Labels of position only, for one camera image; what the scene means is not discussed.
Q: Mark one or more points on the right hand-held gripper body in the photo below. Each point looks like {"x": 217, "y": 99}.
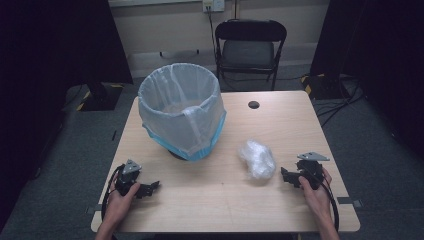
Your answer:
{"x": 311, "y": 170}

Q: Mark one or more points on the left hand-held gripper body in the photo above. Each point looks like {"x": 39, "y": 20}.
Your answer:
{"x": 128, "y": 173}

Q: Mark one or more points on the clear plastic wrap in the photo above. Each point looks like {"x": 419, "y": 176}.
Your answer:
{"x": 258, "y": 161}

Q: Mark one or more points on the trash bin with plastic liner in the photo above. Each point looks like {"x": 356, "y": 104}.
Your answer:
{"x": 183, "y": 126}

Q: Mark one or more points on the person's left hand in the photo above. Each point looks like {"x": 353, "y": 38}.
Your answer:
{"x": 120, "y": 203}

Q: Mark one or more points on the person's right hand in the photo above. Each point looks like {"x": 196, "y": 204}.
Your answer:
{"x": 316, "y": 198}

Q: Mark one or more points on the small black tape strip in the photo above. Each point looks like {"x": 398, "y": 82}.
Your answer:
{"x": 114, "y": 135}

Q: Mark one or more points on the grey tape strip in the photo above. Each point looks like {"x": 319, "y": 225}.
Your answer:
{"x": 93, "y": 209}
{"x": 350, "y": 201}

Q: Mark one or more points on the dark round table grommet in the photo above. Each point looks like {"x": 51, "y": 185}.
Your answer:
{"x": 253, "y": 105}

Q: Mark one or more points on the black stand base striped tape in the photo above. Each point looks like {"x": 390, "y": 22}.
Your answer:
{"x": 100, "y": 98}
{"x": 325, "y": 86}

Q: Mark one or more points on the black folding chair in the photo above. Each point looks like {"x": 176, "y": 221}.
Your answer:
{"x": 248, "y": 53}

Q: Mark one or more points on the black curtain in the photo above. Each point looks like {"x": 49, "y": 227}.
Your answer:
{"x": 50, "y": 66}
{"x": 383, "y": 50}

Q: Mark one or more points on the white wall outlet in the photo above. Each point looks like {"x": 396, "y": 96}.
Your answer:
{"x": 213, "y": 5}

